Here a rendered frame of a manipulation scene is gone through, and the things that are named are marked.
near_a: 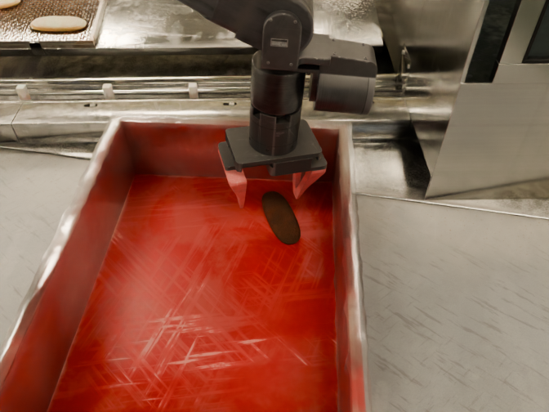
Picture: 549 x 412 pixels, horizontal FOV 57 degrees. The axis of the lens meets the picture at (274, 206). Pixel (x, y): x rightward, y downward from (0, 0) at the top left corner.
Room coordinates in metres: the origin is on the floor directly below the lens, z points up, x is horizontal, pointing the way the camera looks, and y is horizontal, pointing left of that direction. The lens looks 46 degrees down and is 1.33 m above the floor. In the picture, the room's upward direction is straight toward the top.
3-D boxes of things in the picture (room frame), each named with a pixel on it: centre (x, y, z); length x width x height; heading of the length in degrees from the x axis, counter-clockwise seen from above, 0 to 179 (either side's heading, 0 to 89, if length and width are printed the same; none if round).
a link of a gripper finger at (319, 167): (0.47, -0.02, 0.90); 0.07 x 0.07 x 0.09; 16
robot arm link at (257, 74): (0.47, -0.01, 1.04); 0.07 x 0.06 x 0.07; 87
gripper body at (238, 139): (0.47, 0.00, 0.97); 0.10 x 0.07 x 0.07; 106
